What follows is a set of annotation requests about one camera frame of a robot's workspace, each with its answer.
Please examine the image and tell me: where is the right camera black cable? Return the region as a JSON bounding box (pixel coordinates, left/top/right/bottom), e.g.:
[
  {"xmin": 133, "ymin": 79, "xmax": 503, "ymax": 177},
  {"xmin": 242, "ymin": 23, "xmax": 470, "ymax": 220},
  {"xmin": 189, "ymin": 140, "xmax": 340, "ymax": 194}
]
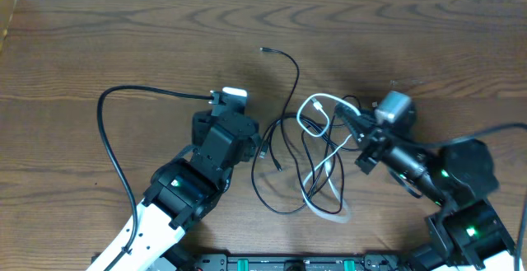
[{"xmin": 394, "ymin": 122, "xmax": 527, "ymax": 148}]

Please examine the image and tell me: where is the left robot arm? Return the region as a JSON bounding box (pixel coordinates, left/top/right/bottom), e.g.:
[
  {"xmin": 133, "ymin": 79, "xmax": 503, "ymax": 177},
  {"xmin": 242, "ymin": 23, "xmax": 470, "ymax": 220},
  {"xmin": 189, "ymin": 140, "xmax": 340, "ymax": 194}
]
[{"xmin": 89, "ymin": 87, "xmax": 261, "ymax": 270}]

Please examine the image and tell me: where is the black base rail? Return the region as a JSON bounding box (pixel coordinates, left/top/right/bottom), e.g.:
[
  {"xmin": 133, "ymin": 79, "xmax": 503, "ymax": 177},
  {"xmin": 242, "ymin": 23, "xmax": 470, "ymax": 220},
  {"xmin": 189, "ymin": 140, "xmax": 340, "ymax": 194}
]
[{"xmin": 147, "ymin": 254, "xmax": 406, "ymax": 271}]

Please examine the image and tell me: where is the black USB cable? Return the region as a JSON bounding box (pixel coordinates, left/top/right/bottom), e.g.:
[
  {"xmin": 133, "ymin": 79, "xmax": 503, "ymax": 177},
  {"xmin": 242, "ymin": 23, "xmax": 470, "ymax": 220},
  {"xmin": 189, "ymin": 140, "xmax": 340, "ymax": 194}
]
[{"xmin": 250, "ymin": 47, "xmax": 363, "ymax": 216}]

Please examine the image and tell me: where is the white USB cable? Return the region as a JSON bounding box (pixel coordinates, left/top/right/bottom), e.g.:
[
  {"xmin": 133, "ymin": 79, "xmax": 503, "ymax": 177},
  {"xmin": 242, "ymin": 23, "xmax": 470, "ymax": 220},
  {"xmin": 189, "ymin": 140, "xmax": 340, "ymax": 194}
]
[{"xmin": 296, "ymin": 92, "xmax": 362, "ymax": 224}]

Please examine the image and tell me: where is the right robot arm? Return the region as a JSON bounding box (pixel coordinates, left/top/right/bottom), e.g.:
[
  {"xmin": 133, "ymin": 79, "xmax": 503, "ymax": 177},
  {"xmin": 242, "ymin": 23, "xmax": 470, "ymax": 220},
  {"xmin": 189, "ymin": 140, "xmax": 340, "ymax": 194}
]
[{"xmin": 336, "ymin": 104, "xmax": 526, "ymax": 270}]

